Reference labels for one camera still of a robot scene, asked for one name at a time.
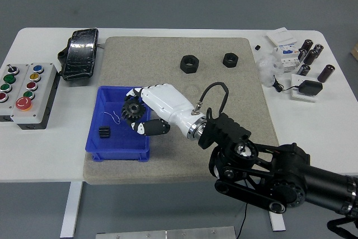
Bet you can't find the small black hex nut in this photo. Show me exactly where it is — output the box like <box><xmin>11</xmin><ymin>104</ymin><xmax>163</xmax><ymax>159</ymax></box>
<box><xmin>222</xmin><ymin>52</ymin><xmax>239</xmax><ymax>68</ymax></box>

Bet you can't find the grey box with selector switch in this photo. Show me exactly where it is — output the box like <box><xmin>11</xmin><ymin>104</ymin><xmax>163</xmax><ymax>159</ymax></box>
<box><xmin>0</xmin><ymin>64</ymin><xmax>30</xmax><ymax>123</ymax></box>

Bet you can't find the black power adapter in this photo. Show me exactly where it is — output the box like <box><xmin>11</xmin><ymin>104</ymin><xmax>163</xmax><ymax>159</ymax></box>
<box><xmin>299</xmin><ymin>80</ymin><xmax>323</xmax><ymax>96</ymax></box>

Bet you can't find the blue plastic bin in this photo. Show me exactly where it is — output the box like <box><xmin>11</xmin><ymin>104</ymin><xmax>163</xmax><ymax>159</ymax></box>
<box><xmin>85</xmin><ymin>86</ymin><xmax>154</xmax><ymax>162</ymax></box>

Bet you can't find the clear plastic bag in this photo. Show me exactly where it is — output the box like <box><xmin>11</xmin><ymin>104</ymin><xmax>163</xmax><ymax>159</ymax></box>
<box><xmin>256</xmin><ymin>55</ymin><xmax>283</xmax><ymax>87</ymax></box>

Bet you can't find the black adapter cord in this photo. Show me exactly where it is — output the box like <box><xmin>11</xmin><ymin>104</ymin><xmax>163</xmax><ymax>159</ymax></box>
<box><xmin>271</xmin><ymin>75</ymin><xmax>302</xmax><ymax>93</ymax></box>

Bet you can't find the small black gear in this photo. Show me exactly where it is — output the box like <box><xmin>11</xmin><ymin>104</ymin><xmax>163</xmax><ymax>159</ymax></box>
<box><xmin>98</xmin><ymin>125</ymin><xmax>111</xmax><ymax>139</ymax></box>

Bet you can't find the flat white carton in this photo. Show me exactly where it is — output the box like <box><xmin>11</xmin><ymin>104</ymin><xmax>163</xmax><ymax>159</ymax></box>
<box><xmin>265</xmin><ymin>27</ymin><xmax>296</xmax><ymax>46</ymax></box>

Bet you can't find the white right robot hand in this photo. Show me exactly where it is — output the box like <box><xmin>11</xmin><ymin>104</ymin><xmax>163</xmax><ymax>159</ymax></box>
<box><xmin>122</xmin><ymin>83</ymin><xmax>206</xmax><ymax>139</ymax></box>

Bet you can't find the large black hex nut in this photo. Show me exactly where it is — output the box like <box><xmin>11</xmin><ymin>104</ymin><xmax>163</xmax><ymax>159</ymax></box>
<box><xmin>180</xmin><ymin>54</ymin><xmax>200</xmax><ymax>74</ymax></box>

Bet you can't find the white circuit breaker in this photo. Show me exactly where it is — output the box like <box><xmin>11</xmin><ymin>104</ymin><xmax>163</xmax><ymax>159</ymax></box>
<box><xmin>272</xmin><ymin>43</ymin><xmax>300</xmax><ymax>74</ymax></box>

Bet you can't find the large black bevel gear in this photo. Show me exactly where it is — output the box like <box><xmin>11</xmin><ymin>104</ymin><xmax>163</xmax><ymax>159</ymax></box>
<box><xmin>120</xmin><ymin>100</ymin><xmax>146</xmax><ymax>124</ymax></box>

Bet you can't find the white table leg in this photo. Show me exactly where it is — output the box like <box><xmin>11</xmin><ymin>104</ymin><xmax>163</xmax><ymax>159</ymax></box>
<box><xmin>60</xmin><ymin>182</ymin><xmax>84</xmax><ymax>238</ymax></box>
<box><xmin>267</xmin><ymin>210</ymin><xmax>286</xmax><ymax>231</ymax></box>

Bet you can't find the white square box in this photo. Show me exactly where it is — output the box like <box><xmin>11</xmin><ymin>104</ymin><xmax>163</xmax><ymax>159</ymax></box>
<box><xmin>290</xmin><ymin>73</ymin><xmax>322</xmax><ymax>102</ymax></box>

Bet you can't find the white string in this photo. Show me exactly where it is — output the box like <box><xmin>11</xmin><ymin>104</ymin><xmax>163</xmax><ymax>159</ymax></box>
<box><xmin>105</xmin><ymin>111</ymin><xmax>123</xmax><ymax>125</ymax></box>

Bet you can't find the black tape-wrapped device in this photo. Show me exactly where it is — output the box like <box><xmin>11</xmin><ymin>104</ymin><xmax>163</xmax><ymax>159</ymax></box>
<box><xmin>57</xmin><ymin>28</ymin><xmax>100</xmax><ymax>82</ymax></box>

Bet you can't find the black floor cable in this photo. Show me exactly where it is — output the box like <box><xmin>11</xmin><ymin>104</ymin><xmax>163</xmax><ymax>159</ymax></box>
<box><xmin>239</xmin><ymin>201</ymin><xmax>249</xmax><ymax>239</ymax></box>

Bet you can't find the grey-brown mat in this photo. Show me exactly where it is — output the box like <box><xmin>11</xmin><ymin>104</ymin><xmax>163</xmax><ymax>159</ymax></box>
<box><xmin>83</xmin><ymin>36</ymin><xmax>280</xmax><ymax>186</ymax></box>

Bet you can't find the grey box with emergency stop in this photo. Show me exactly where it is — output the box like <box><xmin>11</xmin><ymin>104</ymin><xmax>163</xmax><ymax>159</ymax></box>
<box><xmin>10</xmin><ymin>62</ymin><xmax>58</xmax><ymax>130</ymax></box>

